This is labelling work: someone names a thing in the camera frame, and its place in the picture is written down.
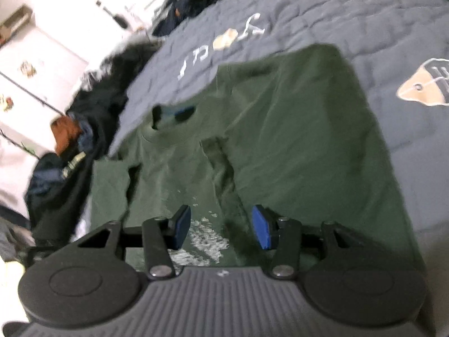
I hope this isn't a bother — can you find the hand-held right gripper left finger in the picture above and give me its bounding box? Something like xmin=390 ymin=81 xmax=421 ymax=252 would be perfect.
xmin=75 ymin=204 xmax=193 ymax=282

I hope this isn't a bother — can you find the orange brown garment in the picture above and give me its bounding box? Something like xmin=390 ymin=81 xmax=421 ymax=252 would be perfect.
xmin=51 ymin=115 xmax=83 ymax=155

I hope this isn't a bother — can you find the large open cardboard box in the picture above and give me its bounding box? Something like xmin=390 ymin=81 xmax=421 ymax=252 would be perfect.
xmin=0 ymin=5 xmax=34 ymax=43

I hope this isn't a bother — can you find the white wardrobe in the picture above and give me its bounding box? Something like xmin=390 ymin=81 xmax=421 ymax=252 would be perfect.
xmin=0 ymin=24 xmax=90 ymax=170

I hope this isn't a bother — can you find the pile of dark clothes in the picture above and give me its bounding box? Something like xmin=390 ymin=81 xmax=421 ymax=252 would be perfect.
xmin=24 ymin=38 xmax=166 ymax=243

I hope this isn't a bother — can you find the dark green t-shirt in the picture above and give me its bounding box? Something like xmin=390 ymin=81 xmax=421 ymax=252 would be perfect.
xmin=89 ymin=43 xmax=422 ymax=272

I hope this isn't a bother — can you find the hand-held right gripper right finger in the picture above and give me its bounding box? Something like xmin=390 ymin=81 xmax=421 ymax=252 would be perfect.
xmin=251 ymin=204 xmax=366 ymax=283

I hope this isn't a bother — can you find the black hairbrush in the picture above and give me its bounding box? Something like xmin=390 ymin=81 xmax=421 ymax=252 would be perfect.
xmin=96 ymin=0 xmax=129 ymax=29

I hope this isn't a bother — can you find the grey quilted printed blanket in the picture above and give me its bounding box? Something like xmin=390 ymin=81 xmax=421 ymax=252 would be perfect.
xmin=107 ymin=0 xmax=449 ymax=289

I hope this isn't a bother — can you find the navy dotted jacket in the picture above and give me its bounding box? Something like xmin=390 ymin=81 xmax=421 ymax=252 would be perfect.
xmin=152 ymin=0 xmax=268 ymax=38

